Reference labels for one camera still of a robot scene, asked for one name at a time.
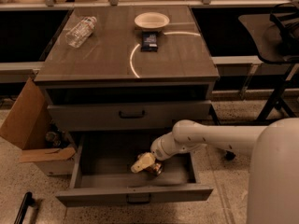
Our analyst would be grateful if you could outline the crushed orange soda can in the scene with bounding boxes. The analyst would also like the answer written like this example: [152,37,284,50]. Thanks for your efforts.
[146,161,163,176]

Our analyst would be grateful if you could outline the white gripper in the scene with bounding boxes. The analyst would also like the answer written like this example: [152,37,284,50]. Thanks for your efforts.
[131,135,174,174]

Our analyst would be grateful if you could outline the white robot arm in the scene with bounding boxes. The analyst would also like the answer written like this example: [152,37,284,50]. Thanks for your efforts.
[131,118,299,224]

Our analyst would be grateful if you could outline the clear plastic water bottle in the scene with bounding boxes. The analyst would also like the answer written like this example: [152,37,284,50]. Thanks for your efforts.
[65,17,97,49]

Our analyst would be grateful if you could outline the open grey middle drawer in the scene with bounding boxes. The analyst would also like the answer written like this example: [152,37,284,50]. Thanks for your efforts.
[56,129,213,207]

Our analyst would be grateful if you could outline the closed grey upper drawer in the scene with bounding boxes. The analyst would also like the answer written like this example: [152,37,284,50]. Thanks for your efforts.
[48,101,211,132]

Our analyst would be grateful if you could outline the open cardboard box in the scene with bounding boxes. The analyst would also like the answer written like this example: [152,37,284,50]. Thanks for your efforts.
[0,78,76,175]

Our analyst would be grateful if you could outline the black metal table leg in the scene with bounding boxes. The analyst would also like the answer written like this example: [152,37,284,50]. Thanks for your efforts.
[209,106,235,161]

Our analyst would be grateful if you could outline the black chair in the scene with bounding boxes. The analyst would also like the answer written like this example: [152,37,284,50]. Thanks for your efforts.
[238,2,299,121]

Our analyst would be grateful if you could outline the black bar on floor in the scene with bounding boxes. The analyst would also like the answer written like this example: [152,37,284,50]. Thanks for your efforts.
[14,191,36,224]

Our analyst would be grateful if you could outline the grey drawer cabinet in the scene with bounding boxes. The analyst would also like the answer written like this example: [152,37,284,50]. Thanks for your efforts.
[35,6,219,144]

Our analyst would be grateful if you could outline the white paper bowl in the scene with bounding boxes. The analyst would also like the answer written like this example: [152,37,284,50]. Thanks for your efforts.
[135,12,170,30]

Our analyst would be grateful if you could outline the dark blue snack packet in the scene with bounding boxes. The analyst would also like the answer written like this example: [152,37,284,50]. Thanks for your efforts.
[141,32,158,51]

